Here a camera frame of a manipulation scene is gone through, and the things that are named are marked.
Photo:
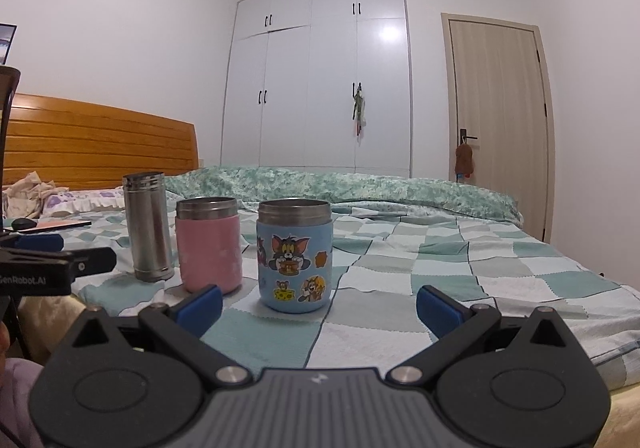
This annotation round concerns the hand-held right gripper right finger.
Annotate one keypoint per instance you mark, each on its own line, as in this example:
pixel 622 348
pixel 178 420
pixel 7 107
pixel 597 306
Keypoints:
pixel 440 310

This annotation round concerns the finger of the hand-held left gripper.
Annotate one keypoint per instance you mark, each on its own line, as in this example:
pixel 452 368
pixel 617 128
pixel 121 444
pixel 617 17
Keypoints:
pixel 40 243
pixel 92 260

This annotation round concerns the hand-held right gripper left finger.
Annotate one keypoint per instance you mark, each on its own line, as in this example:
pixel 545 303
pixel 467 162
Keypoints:
pixel 200 308

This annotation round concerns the blue cartoon sticker cup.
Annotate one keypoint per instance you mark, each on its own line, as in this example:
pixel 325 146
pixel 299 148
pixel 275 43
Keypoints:
pixel 294 268

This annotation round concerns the pink cup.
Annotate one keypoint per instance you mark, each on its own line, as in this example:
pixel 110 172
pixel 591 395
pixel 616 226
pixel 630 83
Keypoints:
pixel 210 248

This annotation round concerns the silver steel thermos cup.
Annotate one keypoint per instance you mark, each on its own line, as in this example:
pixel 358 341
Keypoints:
pixel 146 228

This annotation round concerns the black computer mouse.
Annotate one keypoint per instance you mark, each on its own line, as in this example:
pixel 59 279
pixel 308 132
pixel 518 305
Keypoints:
pixel 23 224

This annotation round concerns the pink flat tablet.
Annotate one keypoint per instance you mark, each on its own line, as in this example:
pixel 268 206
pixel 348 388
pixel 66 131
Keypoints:
pixel 60 225

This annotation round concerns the beige crumpled cloth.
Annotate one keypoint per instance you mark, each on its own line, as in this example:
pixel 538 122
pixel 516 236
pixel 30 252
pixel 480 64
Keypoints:
pixel 25 190

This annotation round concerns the purple floral pillow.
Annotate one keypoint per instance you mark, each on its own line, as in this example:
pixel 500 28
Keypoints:
pixel 85 200

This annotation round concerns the checkered bed sheet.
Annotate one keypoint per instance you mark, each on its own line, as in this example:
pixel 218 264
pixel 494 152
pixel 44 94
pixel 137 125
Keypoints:
pixel 500 268

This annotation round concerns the wooden headboard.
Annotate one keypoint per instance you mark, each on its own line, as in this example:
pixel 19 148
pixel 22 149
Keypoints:
pixel 100 148

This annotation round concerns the purple clothing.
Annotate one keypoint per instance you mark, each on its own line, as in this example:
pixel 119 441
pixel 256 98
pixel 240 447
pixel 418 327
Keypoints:
pixel 17 403

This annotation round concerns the black stand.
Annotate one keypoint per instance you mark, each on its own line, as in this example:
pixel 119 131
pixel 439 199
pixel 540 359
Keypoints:
pixel 7 118

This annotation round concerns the green floral quilt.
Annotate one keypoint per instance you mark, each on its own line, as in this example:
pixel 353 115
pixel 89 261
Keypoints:
pixel 380 190

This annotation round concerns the beige wooden door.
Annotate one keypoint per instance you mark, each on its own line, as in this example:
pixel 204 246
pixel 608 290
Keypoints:
pixel 500 118

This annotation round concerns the beige mattress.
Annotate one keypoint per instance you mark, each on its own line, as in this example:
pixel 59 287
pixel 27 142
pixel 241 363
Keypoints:
pixel 625 420

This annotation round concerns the white wardrobe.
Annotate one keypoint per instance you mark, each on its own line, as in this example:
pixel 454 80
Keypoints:
pixel 320 78

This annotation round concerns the framed wall picture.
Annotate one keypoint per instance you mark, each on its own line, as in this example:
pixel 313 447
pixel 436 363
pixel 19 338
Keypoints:
pixel 6 43

